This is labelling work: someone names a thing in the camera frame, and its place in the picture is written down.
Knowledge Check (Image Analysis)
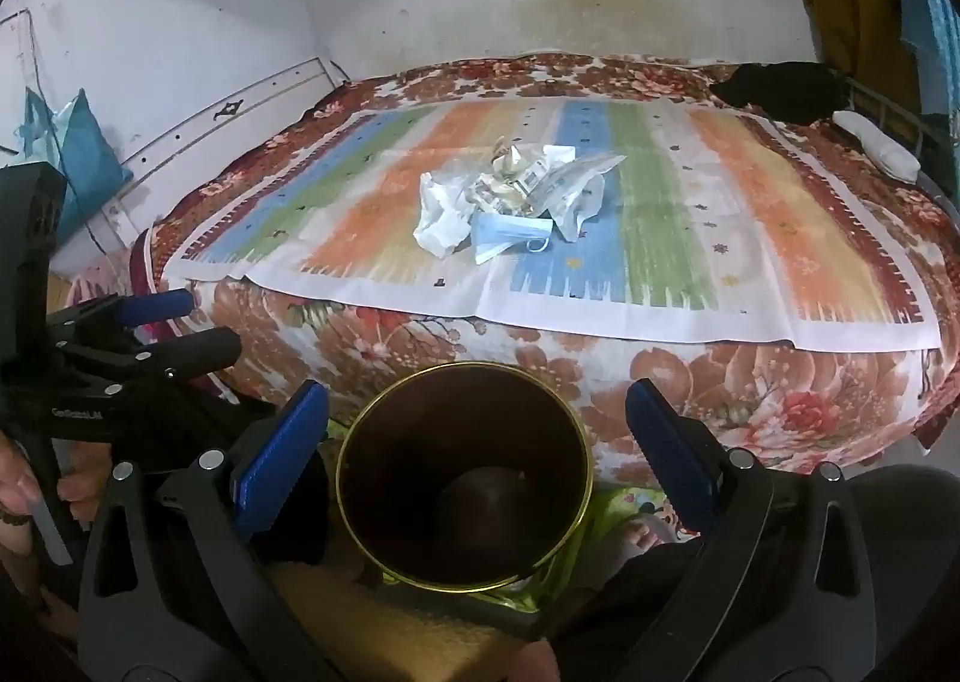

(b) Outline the dark round trash bin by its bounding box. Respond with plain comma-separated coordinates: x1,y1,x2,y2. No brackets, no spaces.
334,361,594,594

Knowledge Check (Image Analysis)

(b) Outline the large printed mask package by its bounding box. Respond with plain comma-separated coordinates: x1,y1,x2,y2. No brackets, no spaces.
527,154,625,243

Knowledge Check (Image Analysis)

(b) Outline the blue surgical face mask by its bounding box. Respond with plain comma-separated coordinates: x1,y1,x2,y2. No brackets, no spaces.
470,212,553,264

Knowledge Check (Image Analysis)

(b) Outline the person's left hand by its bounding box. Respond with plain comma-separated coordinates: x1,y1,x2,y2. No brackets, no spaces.
0,435,112,523

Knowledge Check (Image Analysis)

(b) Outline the striped colourful bed mat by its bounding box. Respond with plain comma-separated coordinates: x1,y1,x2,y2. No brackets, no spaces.
167,98,942,352

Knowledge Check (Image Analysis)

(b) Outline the blue patterned curtain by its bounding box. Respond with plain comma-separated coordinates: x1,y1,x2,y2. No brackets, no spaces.
901,0,958,150

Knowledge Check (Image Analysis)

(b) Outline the floral bed mattress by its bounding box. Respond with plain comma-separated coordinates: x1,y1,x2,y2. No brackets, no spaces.
130,55,958,484

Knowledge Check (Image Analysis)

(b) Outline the white tissue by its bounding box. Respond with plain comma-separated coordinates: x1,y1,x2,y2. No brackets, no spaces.
413,172,475,259

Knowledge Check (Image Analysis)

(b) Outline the black cloth on bed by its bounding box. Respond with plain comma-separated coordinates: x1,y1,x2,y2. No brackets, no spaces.
709,61,850,126

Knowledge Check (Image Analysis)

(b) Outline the teal plastic bag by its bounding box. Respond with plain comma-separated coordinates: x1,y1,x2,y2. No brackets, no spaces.
14,88,132,243

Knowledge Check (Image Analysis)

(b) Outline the green white medicine box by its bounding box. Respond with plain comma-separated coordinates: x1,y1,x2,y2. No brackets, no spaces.
469,173,529,216

